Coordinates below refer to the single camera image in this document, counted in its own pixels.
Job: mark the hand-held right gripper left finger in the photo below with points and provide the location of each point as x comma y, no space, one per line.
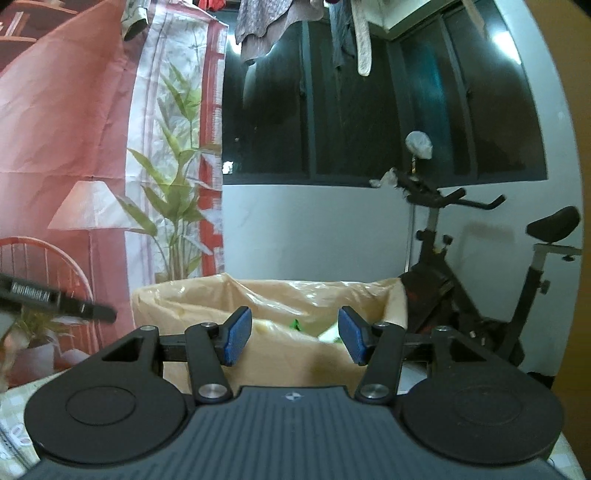
238,334

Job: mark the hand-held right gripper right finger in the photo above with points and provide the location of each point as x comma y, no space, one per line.
351,334

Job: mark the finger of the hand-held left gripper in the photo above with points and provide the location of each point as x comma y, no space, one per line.
92,311

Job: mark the pale green snack packet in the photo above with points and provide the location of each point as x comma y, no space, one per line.
332,336

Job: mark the plastic-wrapped cardboard box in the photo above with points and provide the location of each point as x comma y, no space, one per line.
277,295

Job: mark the dark window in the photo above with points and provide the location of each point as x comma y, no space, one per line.
369,115

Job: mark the black exercise bike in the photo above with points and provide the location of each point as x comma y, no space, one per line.
554,224

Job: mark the brown wooden door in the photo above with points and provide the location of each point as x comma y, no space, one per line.
577,230

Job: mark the white hanging garment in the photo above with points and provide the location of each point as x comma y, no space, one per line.
364,41

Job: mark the dark hanging garment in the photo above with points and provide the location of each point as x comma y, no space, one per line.
340,32

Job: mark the grey hanging garment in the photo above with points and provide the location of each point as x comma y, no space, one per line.
272,27

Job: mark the printed wall curtain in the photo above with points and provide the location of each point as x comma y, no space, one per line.
69,138

